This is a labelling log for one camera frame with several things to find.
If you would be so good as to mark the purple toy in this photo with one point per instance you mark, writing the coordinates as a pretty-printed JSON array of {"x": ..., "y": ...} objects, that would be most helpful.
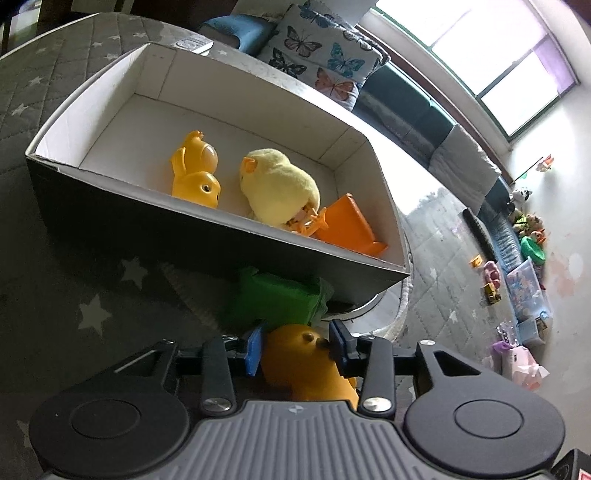
[{"x": 501, "y": 348}]

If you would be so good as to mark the orange plastic toy scoop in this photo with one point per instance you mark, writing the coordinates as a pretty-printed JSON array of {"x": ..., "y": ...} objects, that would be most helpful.
[{"x": 348, "y": 226}]

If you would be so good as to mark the pile of plush toys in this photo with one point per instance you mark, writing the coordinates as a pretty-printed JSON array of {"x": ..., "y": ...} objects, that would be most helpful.
[{"x": 526, "y": 222}]

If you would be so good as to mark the teal sofa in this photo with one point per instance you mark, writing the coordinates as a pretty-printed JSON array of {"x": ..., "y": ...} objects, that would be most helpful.
[{"x": 406, "y": 115}]

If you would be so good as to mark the white remote control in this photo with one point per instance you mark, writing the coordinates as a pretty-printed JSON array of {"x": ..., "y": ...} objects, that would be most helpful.
[{"x": 194, "y": 44}]

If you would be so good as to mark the purple curtain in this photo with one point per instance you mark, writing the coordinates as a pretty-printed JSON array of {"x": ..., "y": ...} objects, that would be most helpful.
[{"x": 554, "y": 64}]

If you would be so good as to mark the yellow toy truck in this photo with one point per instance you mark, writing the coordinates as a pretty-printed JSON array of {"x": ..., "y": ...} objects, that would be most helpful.
[{"x": 490, "y": 294}]

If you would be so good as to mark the green framed window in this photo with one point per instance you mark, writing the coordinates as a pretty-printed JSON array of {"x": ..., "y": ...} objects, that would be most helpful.
[{"x": 485, "y": 46}]

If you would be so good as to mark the green plastic toy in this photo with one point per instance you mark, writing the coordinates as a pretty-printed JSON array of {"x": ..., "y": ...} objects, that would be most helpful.
[{"x": 533, "y": 248}]

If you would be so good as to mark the large orange plastic duck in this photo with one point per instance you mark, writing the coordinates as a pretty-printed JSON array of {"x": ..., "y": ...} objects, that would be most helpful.
[{"x": 300, "y": 364}]

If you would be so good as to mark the panda plush toy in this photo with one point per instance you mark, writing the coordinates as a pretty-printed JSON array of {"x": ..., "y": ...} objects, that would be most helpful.
[{"x": 520, "y": 196}]

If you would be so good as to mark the white cardboard box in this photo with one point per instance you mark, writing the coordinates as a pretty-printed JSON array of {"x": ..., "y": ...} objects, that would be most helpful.
[{"x": 138, "y": 221}]

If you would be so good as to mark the small orange toy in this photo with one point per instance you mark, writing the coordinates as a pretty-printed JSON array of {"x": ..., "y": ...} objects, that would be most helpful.
[{"x": 475, "y": 262}]

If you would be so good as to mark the clear plastic storage box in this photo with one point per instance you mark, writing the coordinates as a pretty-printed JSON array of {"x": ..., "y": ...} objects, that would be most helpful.
[{"x": 526, "y": 284}]

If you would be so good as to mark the colourful wall toy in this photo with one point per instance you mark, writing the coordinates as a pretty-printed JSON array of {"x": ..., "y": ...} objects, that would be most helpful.
[{"x": 545, "y": 164}]

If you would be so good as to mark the pink toy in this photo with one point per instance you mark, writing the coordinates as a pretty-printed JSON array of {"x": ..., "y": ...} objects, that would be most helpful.
[{"x": 492, "y": 273}]

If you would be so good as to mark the green soft pack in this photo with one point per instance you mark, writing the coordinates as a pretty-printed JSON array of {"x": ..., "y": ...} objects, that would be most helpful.
[{"x": 272, "y": 295}]

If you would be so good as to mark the butterfly print pillow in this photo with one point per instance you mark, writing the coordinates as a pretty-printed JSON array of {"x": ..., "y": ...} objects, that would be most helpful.
[{"x": 323, "y": 50}]

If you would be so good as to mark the small yellow plastic duck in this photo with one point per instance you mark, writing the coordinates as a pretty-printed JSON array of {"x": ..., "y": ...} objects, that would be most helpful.
[{"x": 196, "y": 180}]

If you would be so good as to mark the small blue box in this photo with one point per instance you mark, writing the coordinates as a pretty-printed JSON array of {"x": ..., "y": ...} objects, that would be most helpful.
[{"x": 530, "y": 331}]

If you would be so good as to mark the pink tissue pack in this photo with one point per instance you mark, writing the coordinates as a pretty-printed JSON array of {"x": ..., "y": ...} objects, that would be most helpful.
[{"x": 521, "y": 367}]

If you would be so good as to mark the grey quilted desktop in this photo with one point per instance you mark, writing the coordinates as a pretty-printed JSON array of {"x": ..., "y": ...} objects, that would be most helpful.
[{"x": 69, "y": 258}]

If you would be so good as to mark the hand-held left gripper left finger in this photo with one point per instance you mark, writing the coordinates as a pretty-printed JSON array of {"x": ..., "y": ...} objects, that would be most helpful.
[{"x": 254, "y": 353}]

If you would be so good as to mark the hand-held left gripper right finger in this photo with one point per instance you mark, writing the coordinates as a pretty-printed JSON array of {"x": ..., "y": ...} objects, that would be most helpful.
[{"x": 337, "y": 344}]

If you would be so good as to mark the yellow plush chick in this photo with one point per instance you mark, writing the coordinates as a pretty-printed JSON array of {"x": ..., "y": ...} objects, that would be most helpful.
[{"x": 277, "y": 184}]

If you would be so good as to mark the white seat cushion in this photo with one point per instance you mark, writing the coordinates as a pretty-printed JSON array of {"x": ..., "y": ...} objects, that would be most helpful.
[{"x": 461, "y": 161}]

